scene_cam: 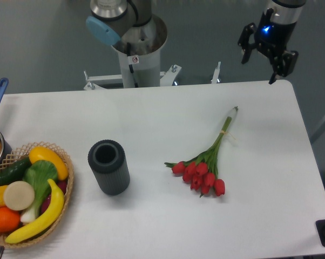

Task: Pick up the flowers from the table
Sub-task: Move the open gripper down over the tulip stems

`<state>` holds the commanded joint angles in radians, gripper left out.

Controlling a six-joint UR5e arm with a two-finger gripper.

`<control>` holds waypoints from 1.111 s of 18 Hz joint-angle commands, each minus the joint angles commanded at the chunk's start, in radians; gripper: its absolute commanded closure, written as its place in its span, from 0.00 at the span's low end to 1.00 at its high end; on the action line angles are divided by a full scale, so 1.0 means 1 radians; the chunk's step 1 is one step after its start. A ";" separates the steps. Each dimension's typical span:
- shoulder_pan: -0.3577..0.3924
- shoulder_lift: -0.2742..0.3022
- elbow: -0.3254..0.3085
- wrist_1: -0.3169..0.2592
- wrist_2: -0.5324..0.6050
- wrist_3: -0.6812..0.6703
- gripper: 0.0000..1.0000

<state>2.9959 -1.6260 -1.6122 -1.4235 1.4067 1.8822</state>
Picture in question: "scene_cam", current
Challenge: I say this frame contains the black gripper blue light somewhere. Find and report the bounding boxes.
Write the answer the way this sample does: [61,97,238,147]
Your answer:
[238,8,299,85]

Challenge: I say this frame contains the red tulip bouquet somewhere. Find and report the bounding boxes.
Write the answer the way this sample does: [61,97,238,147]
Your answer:
[164,106,239,196]

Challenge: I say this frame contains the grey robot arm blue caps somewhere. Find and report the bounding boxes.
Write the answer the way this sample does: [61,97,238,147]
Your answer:
[86,1,305,88]

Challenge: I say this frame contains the dark grey ribbed vase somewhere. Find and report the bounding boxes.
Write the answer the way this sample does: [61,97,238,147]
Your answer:
[87,140,130,196]

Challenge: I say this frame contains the green bok choy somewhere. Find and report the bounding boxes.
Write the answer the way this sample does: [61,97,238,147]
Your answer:
[21,160,58,224]

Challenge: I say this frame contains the yellow banana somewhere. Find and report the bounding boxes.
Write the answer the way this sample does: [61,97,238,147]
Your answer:
[5,179,64,244]

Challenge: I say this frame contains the woven wicker basket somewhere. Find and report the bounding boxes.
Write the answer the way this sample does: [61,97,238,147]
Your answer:
[0,141,74,249]

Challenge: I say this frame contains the green cucumber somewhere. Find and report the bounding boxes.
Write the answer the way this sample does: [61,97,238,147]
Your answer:
[0,157,31,186]

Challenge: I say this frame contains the beige round disc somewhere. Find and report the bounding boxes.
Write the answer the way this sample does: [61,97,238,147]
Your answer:
[3,181,35,211]

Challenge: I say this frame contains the orange fruit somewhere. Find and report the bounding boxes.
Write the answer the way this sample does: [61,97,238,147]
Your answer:
[0,207,21,233]

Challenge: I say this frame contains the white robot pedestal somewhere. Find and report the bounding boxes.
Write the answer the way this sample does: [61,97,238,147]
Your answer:
[83,15,221,91]

